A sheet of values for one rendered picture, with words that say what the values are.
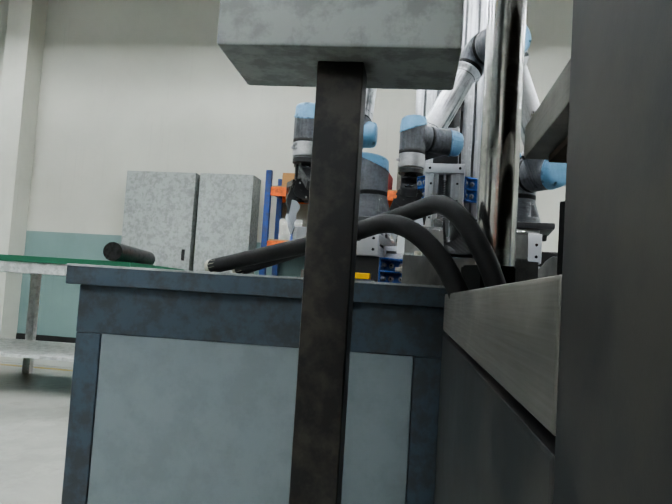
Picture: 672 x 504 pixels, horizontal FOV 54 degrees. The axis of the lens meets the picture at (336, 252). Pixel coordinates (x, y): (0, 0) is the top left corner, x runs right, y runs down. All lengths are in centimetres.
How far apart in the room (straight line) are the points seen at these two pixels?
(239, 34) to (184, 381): 67
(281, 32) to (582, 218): 66
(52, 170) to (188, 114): 177
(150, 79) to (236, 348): 706
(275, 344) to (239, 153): 640
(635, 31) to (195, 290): 110
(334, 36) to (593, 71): 63
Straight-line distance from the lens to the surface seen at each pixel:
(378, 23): 84
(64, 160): 843
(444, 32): 83
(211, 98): 783
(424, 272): 130
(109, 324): 132
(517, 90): 107
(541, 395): 28
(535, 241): 206
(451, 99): 213
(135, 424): 131
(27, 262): 471
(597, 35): 23
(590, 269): 21
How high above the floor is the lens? 77
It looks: 4 degrees up
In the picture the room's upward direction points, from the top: 4 degrees clockwise
